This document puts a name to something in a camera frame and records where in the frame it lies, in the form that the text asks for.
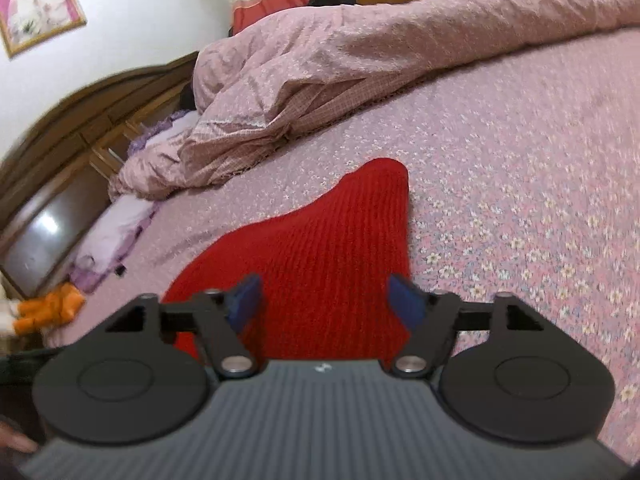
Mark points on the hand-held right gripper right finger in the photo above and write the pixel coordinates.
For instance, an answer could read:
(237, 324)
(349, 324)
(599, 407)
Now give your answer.
(406, 302)

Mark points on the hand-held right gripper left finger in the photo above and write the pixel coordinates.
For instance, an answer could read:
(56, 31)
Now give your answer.
(246, 302)

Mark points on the red knitted sweater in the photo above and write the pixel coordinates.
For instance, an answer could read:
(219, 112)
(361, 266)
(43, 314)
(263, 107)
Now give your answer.
(325, 260)

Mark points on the person's left hand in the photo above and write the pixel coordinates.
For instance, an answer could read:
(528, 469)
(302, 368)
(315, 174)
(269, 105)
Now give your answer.
(14, 437)

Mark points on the purple ruffled pillow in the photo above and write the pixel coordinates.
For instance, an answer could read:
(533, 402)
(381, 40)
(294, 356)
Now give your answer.
(107, 242)

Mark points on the floral pink bed sheet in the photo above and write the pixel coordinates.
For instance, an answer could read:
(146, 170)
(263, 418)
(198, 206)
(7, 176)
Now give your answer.
(525, 185)

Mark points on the orange plush toy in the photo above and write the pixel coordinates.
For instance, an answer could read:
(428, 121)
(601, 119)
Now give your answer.
(50, 307)

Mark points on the dark wooden headboard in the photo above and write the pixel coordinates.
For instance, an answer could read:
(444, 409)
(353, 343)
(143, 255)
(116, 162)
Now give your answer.
(55, 170)

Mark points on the white plush toy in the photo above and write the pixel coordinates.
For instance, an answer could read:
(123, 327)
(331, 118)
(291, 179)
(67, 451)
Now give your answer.
(5, 312)

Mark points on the pink floral duvet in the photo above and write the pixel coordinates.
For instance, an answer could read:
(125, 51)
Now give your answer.
(375, 45)

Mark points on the framed wall picture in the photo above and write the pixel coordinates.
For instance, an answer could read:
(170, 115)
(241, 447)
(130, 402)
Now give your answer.
(37, 5)

